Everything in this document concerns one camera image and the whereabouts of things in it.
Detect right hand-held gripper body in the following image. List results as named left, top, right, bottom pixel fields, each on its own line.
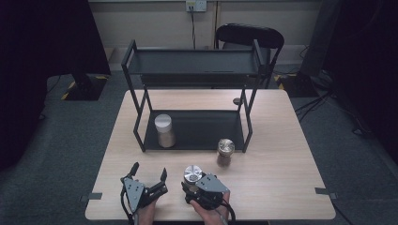
left=181, top=172, right=233, bottom=211

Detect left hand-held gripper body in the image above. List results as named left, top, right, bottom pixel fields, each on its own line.
left=120, top=175, right=169, bottom=215

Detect star anise glass jar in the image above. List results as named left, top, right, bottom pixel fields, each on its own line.
left=216, top=138, right=236, bottom=168

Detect white lid powder jar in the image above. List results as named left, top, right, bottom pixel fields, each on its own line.
left=154, top=113, right=176, bottom=149

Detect black metal shelf rack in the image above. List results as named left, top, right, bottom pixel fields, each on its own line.
left=120, top=38, right=267, bottom=154

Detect person's left hand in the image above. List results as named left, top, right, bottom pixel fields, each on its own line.
left=136, top=200, right=158, bottom=225

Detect person's right hand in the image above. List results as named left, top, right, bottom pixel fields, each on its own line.
left=190, top=190, right=231, bottom=225

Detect grey tape strip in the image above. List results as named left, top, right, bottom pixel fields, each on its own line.
left=314, top=187, right=339, bottom=201
left=79, top=192, right=103, bottom=203

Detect black striped stand base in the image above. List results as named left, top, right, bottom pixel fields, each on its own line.
left=60, top=73, right=109, bottom=101
left=275, top=0, right=333, bottom=98

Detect black curtain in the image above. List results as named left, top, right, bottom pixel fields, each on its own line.
left=0, top=0, right=111, bottom=172
left=322, top=0, right=398, bottom=158

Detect black chair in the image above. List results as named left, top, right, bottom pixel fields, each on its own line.
left=215, top=22, right=285, bottom=90

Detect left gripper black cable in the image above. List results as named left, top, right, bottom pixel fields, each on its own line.
left=119, top=187, right=135, bottom=225

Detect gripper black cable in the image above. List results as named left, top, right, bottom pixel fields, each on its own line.
left=219, top=200, right=237, bottom=225
left=119, top=187, right=135, bottom=225

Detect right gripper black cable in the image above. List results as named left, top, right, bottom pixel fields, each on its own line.
left=219, top=200, right=237, bottom=225

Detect black floor cables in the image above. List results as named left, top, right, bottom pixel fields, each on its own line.
left=294, top=90, right=332, bottom=123

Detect black power cable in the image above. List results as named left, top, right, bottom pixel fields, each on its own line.
left=190, top=6, right=197, bottom=51

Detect white wall outlet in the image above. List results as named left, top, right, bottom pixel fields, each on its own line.
left=185, top=0, right=208, bottom=13

